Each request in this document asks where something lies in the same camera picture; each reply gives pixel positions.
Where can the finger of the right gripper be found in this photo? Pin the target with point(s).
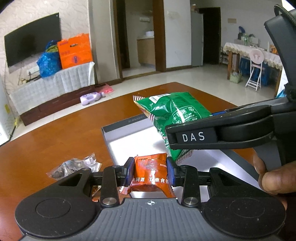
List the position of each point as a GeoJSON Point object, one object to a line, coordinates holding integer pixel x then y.
{"type": "Point", "coordinates": [209, 135]}
{"type": "Point", "coordinates": [243, 115]}

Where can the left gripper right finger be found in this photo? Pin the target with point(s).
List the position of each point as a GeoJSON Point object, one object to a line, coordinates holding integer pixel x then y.
{"type": "Point", "coordinates": [176, 174]}

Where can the dining table with lace cloth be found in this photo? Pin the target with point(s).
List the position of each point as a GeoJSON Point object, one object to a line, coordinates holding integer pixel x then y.
{"type": "Point", "coordinates": [272, 60]}

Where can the orange gift box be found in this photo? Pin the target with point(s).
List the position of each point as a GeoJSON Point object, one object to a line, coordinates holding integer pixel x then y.
{"type": "Point", "coordinates": [75, 51]}

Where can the dark wooden tv cabinet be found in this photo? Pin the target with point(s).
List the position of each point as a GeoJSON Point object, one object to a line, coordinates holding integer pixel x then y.
{"type": "Point", "coordinates": [57, 104]}

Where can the white chest freezer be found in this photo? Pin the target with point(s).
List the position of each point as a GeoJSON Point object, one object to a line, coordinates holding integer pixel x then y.
{"type": "Point", "coordinates": [7, 120]}

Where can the grey shallow box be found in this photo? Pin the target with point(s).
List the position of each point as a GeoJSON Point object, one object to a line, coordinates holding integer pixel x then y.
{"type": "Point", "coordinates": [137, 136]}

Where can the green snack bag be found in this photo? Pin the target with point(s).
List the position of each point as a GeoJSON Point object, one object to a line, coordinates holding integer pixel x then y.
{"type": "Point", "coordinates": [169, 109]}

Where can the kitchen counter cabinet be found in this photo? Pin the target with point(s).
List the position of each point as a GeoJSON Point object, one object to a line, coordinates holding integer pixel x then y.
{"type": "Point", "coordinates": [146, 51]}

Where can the black wall television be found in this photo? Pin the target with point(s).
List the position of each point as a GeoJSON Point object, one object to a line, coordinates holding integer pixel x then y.
{"type": "Point", "coordinates": [31, 39]}

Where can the clear wrapped candy packet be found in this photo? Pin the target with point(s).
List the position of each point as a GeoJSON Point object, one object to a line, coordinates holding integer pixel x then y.
{"type": "Point", "coordinates": [73, 165]}

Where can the right hand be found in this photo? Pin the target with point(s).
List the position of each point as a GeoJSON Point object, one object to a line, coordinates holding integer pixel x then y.
{"type": "Point", "coordinates": [276, 182]}

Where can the white lace tv cabinet cloth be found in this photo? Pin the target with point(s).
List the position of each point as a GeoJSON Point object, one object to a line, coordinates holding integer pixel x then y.
{"type": "Point", "coordinates": [35, 93]}

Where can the green basket on floor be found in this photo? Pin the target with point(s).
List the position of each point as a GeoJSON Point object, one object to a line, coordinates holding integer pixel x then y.
{"type": "Point", "coordinates": [235, 76]}

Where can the orange-red snack packet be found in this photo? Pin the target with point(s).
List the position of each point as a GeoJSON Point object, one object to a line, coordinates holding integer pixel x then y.
{"type": "Point", "coordinates": [150, 175]}

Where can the white folding chair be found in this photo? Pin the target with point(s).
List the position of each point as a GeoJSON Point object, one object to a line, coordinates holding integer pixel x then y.
{"type": "Point", "coordinates": [256, 63]}

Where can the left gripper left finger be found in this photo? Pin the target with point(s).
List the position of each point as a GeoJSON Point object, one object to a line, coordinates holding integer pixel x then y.
{"type": "Point", "coordinates": [125, 173]}

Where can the blue plastic bag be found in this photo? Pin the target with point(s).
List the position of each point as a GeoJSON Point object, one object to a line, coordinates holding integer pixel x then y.
{"type": "Point", "coordinates": [49, 62]}

